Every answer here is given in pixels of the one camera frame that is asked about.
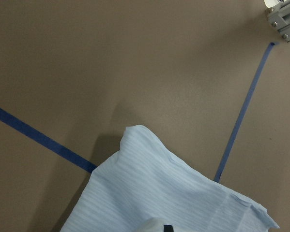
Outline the aluminium frame post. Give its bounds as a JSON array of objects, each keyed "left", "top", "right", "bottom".
[{"left": 264, "top": 0, "right": 290, "bottom": 43}]

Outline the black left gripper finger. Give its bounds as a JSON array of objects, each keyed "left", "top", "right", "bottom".
[{"left": 164, "top": 225, "right": 172, "bottom": 232}]

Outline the light blue button-up shirt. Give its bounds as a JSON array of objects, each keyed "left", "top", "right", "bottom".
[{"left": 62, "top": 125, "right": 278, "bottom": 232}]

